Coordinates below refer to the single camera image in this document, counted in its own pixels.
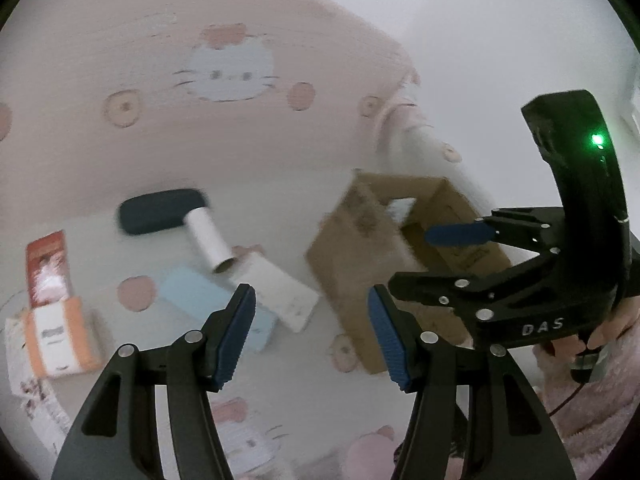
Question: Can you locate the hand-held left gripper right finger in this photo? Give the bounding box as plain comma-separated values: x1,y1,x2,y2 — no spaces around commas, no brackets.
367,284,576,480

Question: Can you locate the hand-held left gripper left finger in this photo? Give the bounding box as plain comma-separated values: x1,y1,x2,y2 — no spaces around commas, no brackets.
50,284,257,480

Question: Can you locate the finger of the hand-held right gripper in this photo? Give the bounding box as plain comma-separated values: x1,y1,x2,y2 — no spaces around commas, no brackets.
389,250,571,323
425,206,566,256

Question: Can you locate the light blue box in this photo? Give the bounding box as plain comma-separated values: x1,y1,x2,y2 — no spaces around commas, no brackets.
159,266,279,356

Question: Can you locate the brown cardboard box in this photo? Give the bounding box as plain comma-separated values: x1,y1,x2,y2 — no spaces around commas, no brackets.
305,172,513,375

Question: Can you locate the white cylindrical roll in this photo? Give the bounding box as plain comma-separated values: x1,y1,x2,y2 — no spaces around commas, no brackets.
182,206,240,275

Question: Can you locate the orange white tissue pack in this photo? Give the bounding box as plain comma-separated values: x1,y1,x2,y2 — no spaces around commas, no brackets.
6,296,103,378

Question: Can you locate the person's right hand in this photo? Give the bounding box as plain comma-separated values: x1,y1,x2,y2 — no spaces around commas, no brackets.
547,317,626,366

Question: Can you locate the white flat box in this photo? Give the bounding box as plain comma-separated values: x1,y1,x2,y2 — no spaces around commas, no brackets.
231,252,321,333

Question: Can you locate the pink plush clothing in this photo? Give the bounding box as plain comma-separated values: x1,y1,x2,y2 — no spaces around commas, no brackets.
345,425,416,480

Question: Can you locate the dark teal glasses case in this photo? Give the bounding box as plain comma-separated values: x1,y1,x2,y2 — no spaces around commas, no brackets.
117,187,211,236

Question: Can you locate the red printed packet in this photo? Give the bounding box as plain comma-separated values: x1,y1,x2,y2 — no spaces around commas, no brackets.
25,230,76,311

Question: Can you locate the floral paper leaflet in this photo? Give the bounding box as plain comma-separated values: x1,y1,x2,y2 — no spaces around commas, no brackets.
5,317,73,443

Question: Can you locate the pink cat print cover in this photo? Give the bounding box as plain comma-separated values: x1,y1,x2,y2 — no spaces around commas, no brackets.
0,7,436,221

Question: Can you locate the black cable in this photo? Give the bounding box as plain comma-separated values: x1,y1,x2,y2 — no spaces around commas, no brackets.
547,380,586,417

